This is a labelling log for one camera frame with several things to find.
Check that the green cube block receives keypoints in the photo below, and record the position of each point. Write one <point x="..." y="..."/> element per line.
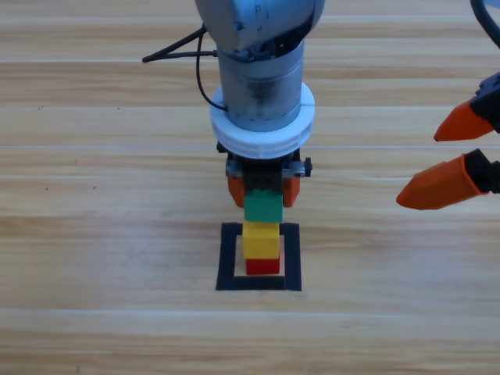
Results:
<point x="263" y="209"/>

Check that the black tape square outline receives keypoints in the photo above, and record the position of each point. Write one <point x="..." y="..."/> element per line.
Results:
<point x="226" y="258"/>

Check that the yellow cube block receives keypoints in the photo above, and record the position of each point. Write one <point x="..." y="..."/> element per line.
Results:
<point x="261" y="242"/>

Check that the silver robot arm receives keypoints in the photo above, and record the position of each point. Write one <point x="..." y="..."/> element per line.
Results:
<point x="258" y="90"/>

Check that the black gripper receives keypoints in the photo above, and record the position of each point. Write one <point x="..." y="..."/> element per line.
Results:
<point x="490" y="101"/>
<point x="261" y="172"/>

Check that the red cube block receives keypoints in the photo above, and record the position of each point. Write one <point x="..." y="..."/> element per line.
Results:
<point x="262" y="266"/>

